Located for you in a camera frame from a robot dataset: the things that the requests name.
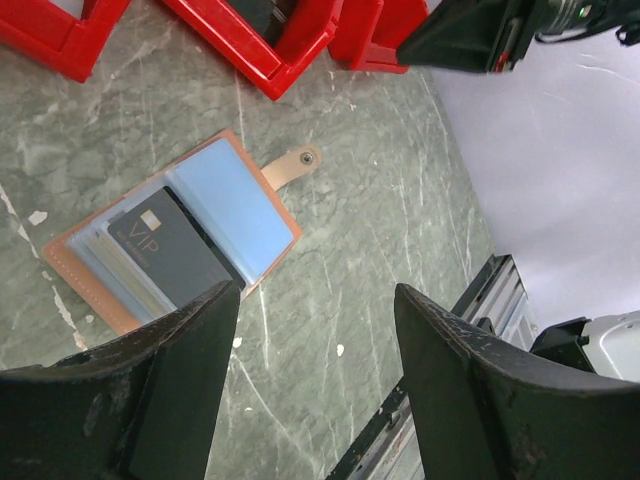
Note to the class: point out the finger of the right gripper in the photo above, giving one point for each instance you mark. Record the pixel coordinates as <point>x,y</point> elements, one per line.
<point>468,36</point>

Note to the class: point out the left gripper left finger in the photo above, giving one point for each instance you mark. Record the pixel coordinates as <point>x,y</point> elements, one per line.
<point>142,406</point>

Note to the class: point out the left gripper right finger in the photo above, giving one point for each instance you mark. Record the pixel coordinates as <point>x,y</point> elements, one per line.
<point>528,417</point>

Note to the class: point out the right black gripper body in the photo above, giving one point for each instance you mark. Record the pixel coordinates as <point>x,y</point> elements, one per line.
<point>519,23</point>

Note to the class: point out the red bin pair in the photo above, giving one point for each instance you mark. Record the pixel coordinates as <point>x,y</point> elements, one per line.
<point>272,69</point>
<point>370,32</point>

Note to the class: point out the black item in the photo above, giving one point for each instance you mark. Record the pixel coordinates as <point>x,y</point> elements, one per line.
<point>166,242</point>

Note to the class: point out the red bin front pair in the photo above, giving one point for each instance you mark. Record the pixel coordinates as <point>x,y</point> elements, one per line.
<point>272,69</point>

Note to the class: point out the brown leather card holder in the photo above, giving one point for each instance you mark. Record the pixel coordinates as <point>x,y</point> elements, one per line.
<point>211,216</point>

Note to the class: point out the red bin with cards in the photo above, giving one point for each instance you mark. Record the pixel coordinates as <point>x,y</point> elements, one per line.
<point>69,45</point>

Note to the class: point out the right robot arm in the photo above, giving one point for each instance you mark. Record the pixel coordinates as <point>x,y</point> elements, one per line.
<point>575,20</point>

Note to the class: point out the aluminium rail frame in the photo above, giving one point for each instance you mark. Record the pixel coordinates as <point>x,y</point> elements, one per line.
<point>388,446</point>

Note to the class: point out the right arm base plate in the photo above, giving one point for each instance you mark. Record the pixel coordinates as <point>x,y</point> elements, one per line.
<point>608,346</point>

